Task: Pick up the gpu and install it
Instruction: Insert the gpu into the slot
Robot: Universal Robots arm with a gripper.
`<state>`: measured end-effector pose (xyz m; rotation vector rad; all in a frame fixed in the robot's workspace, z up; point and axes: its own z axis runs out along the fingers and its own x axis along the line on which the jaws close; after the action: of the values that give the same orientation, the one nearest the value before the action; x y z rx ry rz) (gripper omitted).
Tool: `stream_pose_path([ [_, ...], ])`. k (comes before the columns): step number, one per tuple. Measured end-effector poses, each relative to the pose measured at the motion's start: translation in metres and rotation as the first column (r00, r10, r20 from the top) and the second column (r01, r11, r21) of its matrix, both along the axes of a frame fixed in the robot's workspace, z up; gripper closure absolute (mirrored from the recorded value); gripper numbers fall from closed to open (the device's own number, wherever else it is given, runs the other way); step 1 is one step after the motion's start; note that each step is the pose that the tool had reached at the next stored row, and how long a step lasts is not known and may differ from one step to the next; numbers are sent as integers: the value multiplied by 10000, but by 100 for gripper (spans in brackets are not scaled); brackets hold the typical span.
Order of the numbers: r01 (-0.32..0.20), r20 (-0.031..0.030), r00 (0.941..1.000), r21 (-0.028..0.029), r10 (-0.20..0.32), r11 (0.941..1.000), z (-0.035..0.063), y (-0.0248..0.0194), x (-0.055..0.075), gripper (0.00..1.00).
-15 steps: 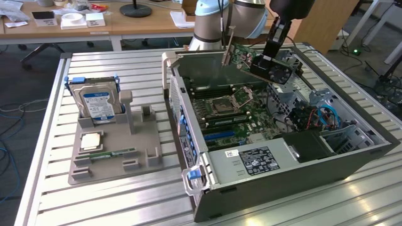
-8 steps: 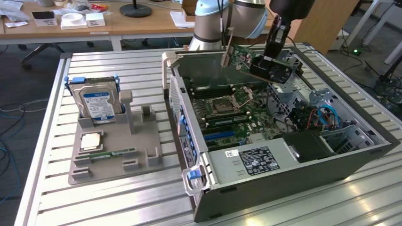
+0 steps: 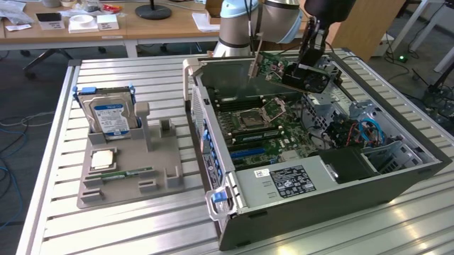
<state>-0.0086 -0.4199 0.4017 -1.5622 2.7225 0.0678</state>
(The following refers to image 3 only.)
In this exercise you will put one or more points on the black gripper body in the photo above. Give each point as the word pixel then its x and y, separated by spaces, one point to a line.
pixel 330 10

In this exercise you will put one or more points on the green graphics card black fan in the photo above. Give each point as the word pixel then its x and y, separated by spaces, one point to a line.
pixel 272 62

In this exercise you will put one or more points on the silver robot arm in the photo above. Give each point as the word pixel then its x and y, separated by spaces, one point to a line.
pixel 240 26

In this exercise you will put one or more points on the device with green light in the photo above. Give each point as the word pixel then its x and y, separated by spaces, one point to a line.
pixel 402 57

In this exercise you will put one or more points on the metal drive cage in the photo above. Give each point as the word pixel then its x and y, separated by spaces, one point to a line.
pixel 319 114

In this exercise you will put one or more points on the CPU socket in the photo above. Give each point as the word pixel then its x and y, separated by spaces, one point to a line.
pixel 251 117

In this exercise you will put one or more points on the white paper stack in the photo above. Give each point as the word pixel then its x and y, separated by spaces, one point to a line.
pixel 203 22

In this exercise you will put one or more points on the green motherboard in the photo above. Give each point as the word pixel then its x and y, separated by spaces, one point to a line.
pixel 294 138

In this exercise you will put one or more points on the black equipment stand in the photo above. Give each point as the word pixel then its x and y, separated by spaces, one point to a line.
pixel 439 87

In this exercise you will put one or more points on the silver chipset heatsink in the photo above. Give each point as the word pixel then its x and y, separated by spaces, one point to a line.
pixel 291 155

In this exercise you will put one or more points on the blue expansion slot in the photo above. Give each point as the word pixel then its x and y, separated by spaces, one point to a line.
pixel 248 153

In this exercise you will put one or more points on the wooden desk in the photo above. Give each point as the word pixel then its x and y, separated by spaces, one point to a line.
pixel 159 29

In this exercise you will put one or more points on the black lamp base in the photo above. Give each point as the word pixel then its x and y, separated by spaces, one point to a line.
pixel 152 12

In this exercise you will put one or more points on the metal disk bay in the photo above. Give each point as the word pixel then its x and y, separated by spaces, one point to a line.
pixel 401 156

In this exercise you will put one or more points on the grey power supply unit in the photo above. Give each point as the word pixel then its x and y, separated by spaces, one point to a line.
pixel 255 191

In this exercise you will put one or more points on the red small item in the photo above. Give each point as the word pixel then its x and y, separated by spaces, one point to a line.
pixel 111 9

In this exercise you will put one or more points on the plain white box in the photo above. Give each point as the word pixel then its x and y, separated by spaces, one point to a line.
pixel 105 20

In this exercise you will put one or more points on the grey open PC case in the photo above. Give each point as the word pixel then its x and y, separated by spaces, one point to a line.
pixel 319 207

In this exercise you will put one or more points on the hard disk with blue carrier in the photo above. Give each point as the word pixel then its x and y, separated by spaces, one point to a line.
pixel 105 119

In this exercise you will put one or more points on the grey parts rack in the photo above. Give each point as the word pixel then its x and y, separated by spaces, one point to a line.
pixel 136 156

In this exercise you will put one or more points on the white tape roll holder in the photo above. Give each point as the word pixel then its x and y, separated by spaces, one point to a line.
pixel 83 26

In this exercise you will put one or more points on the cream tape roll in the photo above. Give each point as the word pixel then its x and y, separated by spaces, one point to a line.
pixel 67 3

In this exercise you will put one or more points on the silver CPU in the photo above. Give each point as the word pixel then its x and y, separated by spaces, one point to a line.
pixel 100 160

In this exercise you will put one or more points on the green RAM stick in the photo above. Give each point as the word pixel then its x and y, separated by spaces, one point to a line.
pixel 116 175

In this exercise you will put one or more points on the white box with black lid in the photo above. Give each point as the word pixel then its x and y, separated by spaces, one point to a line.
pixel 53 25

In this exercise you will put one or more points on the grey cup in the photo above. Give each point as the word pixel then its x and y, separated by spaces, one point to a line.
pixel 51 3

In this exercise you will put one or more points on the black office chair base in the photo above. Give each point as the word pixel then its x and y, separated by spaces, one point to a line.
pixel 39 59

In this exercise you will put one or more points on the white label card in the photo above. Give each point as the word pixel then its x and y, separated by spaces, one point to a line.
pixel 17 27

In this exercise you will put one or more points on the clear plastic bag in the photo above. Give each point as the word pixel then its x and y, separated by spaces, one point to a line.
pixel 16 14

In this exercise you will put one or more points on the white desk frame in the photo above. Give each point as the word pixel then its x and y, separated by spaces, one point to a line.
pixel 427 29

